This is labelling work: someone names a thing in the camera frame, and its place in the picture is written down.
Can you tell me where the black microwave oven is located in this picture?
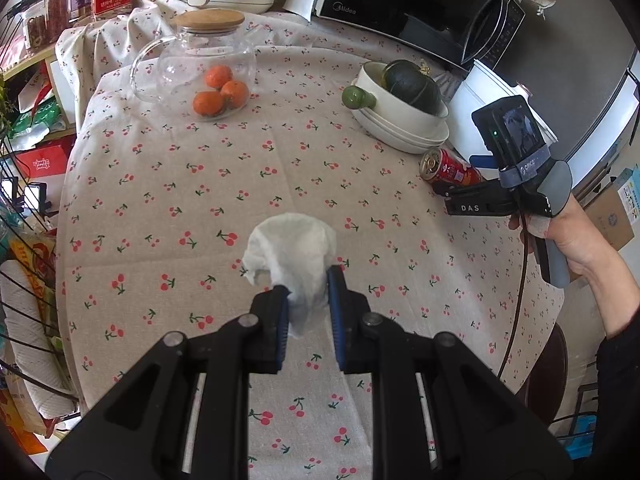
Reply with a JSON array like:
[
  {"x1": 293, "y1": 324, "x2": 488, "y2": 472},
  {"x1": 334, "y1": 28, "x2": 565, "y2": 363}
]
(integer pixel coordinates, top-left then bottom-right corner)
[{"x1": 312, "y1": 0, "x2": 526, "y2": 68}]

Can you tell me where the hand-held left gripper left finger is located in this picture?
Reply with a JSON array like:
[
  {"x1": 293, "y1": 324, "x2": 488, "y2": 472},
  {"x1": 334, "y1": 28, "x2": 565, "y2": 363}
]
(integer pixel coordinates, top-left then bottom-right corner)
[{"x1": 45, "y1": 284, "x2": 292, "y2": 480}]

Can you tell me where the black cable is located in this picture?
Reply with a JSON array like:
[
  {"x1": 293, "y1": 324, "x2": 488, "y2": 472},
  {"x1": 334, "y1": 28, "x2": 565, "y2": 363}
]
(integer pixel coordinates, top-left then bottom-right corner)
[{"x1": 496, "y1": 210, "x2": 533, "y2": 377}]

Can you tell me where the small red drink can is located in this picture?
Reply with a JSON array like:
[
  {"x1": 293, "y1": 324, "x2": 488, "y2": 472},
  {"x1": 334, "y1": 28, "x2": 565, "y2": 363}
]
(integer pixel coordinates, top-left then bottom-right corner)
[{"x1": 419, "y1": 147, "x2": 483, "y2": 186}]

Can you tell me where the black wire rack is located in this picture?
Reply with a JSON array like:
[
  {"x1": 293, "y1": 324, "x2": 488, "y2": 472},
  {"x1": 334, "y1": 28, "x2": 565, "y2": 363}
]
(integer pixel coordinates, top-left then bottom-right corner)
[{"x1": 0, "y1": 135, "x2": 81, "y2": 421}]

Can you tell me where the brown plastic bin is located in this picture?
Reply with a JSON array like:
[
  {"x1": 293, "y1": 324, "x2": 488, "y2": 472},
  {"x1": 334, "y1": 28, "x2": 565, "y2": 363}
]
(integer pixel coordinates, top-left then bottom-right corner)
[{"x1": 520, "y1": 322, "x2": 572, "y2": 426}]

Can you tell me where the grey refrigerator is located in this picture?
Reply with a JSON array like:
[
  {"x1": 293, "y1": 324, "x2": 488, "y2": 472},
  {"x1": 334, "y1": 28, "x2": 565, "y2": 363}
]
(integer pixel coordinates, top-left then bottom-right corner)
[{"x1": 500, "y1": 0, "x2": 640, "y2": 191}]

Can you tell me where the small lit light panel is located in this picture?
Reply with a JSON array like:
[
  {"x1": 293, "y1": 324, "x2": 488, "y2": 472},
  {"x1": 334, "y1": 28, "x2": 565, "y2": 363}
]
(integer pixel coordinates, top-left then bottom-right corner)
[{"x1": 25, "y1": 182, "x2": 48, "y2": 211}]

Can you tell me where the white plate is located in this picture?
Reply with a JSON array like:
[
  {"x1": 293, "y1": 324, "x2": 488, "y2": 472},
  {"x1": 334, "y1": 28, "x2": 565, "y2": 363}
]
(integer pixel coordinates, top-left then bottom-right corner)
[
  {"x1": 377, "y1": 132, "x2": 449, "y2": 155},
  {"x1": 350, "y1": 107, "x2": 451, "y2": 146}
]

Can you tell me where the person's right forearm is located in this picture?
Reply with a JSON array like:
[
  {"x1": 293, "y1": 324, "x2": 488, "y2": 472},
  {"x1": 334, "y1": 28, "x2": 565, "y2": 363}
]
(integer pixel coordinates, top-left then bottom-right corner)
[{"x1": 580, "y1": 245, "x2": 640, "y2": 411}]

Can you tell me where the wooden shelf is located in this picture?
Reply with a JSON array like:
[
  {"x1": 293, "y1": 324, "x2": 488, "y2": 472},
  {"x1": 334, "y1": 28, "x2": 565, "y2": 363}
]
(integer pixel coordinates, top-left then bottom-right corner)
[{"x1": 0, "y1": 45, "x2": 81, "y2": 131}]

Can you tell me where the red gift box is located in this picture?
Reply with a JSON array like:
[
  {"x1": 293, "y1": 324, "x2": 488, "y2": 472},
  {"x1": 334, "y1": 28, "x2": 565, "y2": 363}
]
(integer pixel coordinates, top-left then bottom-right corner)
[{"x1": 17, "y1": 142, "x2": 73, "y2": 191}]

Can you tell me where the glass teapot bamboo lid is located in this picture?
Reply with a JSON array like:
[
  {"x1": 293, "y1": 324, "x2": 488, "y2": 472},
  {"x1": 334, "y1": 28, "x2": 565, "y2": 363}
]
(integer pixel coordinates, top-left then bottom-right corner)
[{"x1": 130, "y1": 9, "x2": 257, "y2": 122}]

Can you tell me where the light blue printed box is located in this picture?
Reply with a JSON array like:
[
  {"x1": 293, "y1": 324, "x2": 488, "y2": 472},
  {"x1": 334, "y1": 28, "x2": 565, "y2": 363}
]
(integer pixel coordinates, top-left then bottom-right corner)
[{"x1": 616, "y1": 167, "x2": 640, "y2": 217}]

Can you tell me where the white bowl green handle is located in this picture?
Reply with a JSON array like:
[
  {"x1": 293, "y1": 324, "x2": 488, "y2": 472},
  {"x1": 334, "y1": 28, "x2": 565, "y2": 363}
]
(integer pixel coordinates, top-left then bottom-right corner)
[{"x1": 342, "y1": 61, "x2": 449, "y2": 133}]

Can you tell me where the orange food package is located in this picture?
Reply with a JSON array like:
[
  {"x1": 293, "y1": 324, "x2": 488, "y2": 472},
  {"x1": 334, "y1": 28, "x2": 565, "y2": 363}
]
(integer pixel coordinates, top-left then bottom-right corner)
[{"x1": 0, "y1": 385, "x2": 51, "y2": 453}]

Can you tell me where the white electric pot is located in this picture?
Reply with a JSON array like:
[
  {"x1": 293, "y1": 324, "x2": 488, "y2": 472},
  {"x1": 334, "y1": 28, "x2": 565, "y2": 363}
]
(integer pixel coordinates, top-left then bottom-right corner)
[{"x1": 447, "y1": 60, "x2": 558, "y2": 161}]

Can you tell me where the green plastic bag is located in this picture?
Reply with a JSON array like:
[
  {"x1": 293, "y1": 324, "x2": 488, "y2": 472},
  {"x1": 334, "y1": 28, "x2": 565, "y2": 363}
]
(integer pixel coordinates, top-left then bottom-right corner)
[{"x1": 10, "y1": 97, "x2": 68, "y2": 138}]

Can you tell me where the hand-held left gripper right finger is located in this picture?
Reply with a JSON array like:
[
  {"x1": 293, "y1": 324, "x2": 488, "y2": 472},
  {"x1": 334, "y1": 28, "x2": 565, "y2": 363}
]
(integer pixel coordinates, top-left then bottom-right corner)
[{"x1": 326, "y1": 265, "x2": 573, "y2": 480}]

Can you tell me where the dark green squash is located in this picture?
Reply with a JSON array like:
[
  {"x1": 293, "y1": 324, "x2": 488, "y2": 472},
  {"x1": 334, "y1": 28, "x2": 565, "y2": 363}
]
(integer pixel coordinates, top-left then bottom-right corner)
[{"x1": 382, "y1": 59, "x2": 443, "y2": 115}]

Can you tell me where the white tissue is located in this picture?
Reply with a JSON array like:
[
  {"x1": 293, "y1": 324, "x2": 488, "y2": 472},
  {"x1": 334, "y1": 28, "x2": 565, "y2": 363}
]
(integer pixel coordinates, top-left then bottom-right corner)
[{"x1": 241, "y1": 212, "x2": 337, "y2": 339}]

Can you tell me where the cardboard box with logo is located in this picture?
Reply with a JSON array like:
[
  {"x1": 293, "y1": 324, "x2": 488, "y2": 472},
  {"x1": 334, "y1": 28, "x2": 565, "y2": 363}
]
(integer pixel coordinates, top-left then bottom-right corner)
[{"x1": 582, "y1": 185, "x2": 637, "y2": 252}]

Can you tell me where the white paper towel roll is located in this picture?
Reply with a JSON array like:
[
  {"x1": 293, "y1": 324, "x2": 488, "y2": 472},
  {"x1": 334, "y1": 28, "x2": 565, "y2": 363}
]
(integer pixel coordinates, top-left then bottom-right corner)
[{"x1": 0, "y1": 272, "x2": 76, "y2": 418}]

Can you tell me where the person's right hand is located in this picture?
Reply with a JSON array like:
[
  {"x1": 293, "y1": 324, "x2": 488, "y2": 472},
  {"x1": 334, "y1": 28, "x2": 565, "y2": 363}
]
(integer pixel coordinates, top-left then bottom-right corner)
[{"x1": 509, "y1": 195, "x2": 608, "y2": 286}]

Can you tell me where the yellow orange snack bag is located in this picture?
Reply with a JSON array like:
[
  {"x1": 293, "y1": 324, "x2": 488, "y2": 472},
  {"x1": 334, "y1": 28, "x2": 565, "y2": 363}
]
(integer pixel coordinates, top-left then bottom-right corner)
[{"x1": 7, "y1": 237, "x2": 56, "y2": 281}]

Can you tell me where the glass jar of dried food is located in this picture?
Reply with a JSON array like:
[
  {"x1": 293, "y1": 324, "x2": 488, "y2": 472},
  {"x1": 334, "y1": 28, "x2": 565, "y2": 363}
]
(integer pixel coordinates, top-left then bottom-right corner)
[
  {"x1": 45, "y1": 0, "x2": 71, "y2": 31},
  {"x1": 22, "y1": 0, "x2": 48, "y2": 51}
]

